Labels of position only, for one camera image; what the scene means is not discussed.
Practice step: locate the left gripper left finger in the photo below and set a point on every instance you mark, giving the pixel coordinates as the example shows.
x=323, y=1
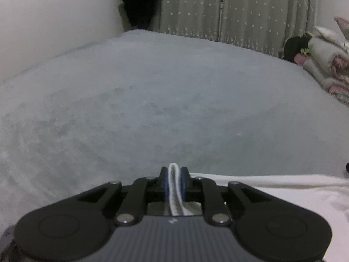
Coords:
x=149, y=187

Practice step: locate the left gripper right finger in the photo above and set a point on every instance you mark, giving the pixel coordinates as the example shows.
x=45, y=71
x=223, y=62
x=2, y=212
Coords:
x=197, y=187

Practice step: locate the white sweatshirt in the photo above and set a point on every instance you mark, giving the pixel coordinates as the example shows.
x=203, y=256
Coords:
x=325, y=195

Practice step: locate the grey bed cover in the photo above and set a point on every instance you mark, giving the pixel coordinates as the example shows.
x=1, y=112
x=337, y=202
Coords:
x=124, y=108

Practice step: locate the black plush object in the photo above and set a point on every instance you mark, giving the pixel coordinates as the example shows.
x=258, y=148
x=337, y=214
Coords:
x=293, y=46

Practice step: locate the pink grey folded quilt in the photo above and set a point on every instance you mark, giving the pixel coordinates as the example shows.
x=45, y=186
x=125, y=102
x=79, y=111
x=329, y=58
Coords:
x=325, y=58

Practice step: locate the star patterned grey curtain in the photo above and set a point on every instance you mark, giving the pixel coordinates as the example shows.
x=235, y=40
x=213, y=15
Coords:
x=260, y=25

